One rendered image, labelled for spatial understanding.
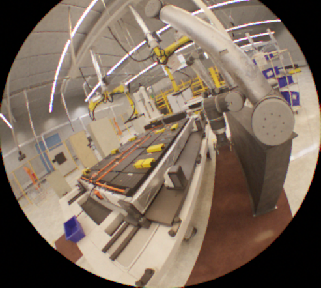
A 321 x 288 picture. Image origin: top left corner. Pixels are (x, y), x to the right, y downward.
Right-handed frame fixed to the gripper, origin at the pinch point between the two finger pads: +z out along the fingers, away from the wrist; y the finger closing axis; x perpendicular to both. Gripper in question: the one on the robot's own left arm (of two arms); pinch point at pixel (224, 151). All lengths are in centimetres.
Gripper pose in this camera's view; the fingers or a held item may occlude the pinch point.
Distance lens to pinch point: 83.6
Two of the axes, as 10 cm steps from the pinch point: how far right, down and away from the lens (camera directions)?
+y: 8.5, -3.0, -4.4
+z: 4.1, 9.0, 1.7
